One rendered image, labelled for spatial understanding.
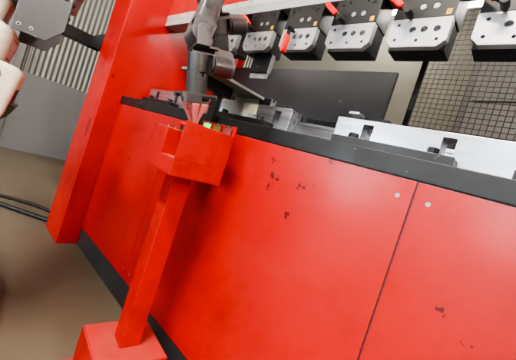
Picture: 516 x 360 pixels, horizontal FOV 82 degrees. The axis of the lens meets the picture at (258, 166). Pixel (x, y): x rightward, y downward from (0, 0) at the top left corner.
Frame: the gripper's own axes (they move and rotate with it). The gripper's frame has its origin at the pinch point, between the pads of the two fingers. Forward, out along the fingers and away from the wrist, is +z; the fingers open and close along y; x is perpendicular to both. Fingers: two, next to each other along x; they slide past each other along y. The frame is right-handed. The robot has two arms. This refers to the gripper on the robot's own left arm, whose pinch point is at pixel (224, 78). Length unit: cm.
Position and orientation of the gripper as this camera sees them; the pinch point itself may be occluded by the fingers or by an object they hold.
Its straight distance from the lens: 115.2
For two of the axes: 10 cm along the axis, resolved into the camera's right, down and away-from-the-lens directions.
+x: -7.1, 3.1, -6.4
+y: -7.1, -2.3, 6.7
